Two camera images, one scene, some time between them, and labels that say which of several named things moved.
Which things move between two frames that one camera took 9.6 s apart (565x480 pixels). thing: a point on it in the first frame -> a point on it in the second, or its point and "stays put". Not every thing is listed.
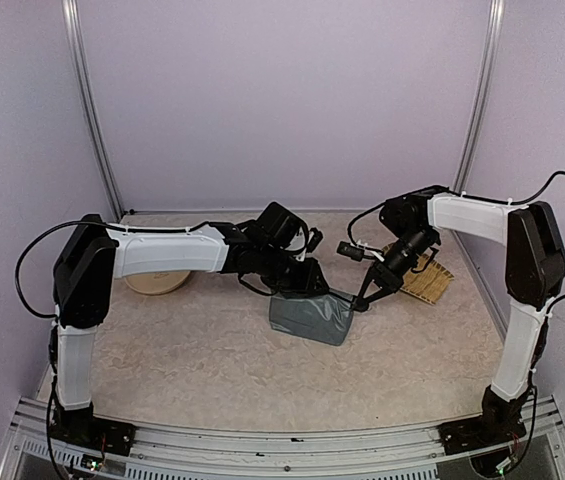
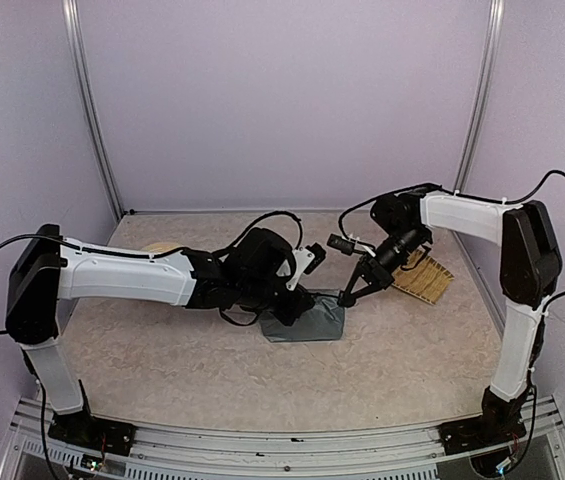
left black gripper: x=306 y=287 -> x=303 y=301
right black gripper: x=386 y=276 -> x=379 y=280
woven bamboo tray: x=428 y=282 stays put
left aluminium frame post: x=69 y=13 stays put
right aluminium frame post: x=484 y=94 stays put
